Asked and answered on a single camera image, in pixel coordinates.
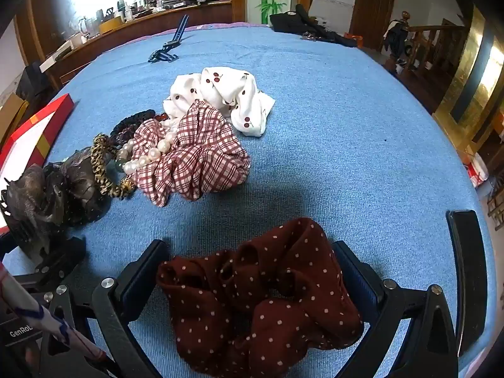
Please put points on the dark red polka-dot scrunchie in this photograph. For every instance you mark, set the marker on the dark red polka-dot scrunchie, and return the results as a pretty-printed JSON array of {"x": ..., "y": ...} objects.
[{"x": 256, "y": 303}]

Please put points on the gold pillar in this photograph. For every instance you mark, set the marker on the gold pillar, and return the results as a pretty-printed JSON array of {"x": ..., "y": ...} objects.
[{"x": 478, "y": 67}]

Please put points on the black cloth bag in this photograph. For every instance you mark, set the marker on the black cloth bag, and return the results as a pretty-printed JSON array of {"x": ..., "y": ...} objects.
[{"x": 307, "y": 23}]

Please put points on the red plaid scrunchie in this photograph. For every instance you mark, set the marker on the red plaid scrunchie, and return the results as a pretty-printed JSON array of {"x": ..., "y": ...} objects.
[{"x": 197, "y": 165}]

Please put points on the brown wooden door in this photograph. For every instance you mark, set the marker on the brown wooden door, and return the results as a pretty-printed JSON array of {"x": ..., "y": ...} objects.
[{"x": 372, "y": 8}]

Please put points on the bunch of keys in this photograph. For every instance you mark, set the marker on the bunch of keys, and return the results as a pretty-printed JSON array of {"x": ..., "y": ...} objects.
[{"x": 309, "y": 37}]

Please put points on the wooden counter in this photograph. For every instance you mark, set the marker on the wooden counter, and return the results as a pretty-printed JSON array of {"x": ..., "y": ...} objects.
[{"x": 118, "y": 45}]

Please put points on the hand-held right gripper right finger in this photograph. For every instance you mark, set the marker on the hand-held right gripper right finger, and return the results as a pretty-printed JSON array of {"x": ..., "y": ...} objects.
[{"x": 356, "y": 275}]

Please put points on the black scrunchie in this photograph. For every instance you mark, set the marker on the black scrunchie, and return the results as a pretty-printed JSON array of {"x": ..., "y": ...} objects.
[{"x": 130, "y": 122}]

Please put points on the blue striped wristwatch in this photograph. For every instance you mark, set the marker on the blue striped wristwatch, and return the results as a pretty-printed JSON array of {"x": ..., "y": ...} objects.
[{"x": 172, "y": 43}]

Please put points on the wooden stair railing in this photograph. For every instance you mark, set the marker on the wooden stair railing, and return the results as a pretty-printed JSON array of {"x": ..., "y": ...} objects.
[{"x": 429, "y": 47}]

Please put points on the red and white bucket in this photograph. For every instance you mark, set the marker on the red and white bucket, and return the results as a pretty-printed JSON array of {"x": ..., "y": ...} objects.
[{"x": 478, "y": 171}]

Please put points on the grey patterned scrunchie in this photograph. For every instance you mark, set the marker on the grey patterned scrunchie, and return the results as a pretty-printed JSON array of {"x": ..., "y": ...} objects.
[{"x": 59, "y": 197}]

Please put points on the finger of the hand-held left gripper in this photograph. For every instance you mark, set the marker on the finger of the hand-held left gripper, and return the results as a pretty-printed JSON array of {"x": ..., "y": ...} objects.
[{"x": 59, "y": 262}]

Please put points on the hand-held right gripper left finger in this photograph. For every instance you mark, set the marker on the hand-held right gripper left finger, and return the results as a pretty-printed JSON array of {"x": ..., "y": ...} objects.
[{"x": 136, "y": 277}]

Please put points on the white cherry-print scrunchie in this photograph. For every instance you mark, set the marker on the white cherry-print scrunchie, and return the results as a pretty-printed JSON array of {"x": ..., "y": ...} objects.
[{"x": 228, "y": 94}]

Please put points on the white bottle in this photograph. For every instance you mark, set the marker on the white bottle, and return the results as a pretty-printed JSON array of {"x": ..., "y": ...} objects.
[{"x": 117, "y": 0}]

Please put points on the red cardboard box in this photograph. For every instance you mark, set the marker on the red cardboard box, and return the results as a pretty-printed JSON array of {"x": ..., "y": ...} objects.
[{"x": 59, "y": 107}]

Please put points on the yellow box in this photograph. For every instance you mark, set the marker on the yellow box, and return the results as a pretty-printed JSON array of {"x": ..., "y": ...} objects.
[{"x": 110, "y": 26}]

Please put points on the orange bag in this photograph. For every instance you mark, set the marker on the orange bag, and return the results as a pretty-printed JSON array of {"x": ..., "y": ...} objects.
[{"x": 352, "y": 40}]

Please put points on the leopard-print scrunchie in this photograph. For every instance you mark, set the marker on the leopard-print scrunchie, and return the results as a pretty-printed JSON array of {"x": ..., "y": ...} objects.
[{"x": 99, "y": 165}]

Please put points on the black hanging bag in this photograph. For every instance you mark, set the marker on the black hanging bag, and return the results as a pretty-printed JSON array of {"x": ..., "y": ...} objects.
[{"x": 395, "y": 35}]

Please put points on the white patterned cloth strip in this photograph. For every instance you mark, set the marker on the white patterned cloth strip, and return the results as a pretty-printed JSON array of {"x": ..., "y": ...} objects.
[{"x": 43, "y": 315}]

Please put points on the brown cardboard box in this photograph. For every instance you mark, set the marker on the brown cardboard box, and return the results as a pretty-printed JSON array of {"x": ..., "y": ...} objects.
[{"x": 12, "y": 112}]

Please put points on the white flat box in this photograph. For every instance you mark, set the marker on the white flat box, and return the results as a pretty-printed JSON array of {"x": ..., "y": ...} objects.
[{"x": 55, "y": 57}]

